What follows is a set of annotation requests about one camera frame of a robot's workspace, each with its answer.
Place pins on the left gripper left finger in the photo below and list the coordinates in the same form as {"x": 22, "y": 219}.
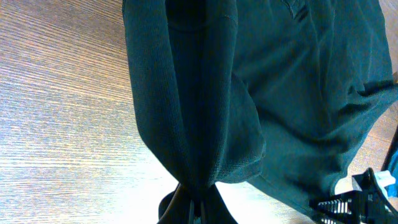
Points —
{"x": 175, "y": 207}

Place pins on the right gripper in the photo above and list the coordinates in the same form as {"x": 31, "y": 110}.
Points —
{"x": 366, "y": 203}

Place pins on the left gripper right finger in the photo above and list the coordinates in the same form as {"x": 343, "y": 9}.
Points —
{"x": 213, "y": 209}

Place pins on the black polo shirt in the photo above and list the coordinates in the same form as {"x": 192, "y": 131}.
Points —
{"x": 279, "y": 94}

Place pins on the blue garment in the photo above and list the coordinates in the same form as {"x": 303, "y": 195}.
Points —
{"x": 391, "y": 166}

